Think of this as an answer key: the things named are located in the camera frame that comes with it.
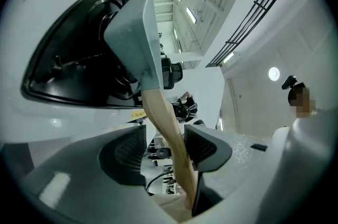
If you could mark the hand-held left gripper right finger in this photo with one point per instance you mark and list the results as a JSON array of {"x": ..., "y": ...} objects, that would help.
[{"x": 206, "y": 149}]

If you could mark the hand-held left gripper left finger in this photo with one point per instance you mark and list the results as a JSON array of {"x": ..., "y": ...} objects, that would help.
[{"x": 124, "y": 157}]

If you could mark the white black induction cooker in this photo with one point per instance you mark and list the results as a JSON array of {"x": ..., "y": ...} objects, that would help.
[{"x": 66, "y": 72}]

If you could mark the black mesh office chair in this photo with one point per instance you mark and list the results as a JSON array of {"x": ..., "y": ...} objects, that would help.
[{"x": 171, "y": 72}]

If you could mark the ceiling tube light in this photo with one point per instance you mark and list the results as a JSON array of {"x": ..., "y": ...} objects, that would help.
[
  {"x": 228, "y": 57},
  {"x": 191, "y": 15}
]

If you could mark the round ceiling light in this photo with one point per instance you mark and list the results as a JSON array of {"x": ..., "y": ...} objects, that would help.
[{"x": 274, "y": 73}]

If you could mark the person's head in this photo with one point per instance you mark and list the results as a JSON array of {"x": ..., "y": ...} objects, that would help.
[{"x": 301, "y": 101}]

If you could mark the black head-worn camera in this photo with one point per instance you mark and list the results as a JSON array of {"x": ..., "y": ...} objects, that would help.
[{"x": 289, "y": 81}]

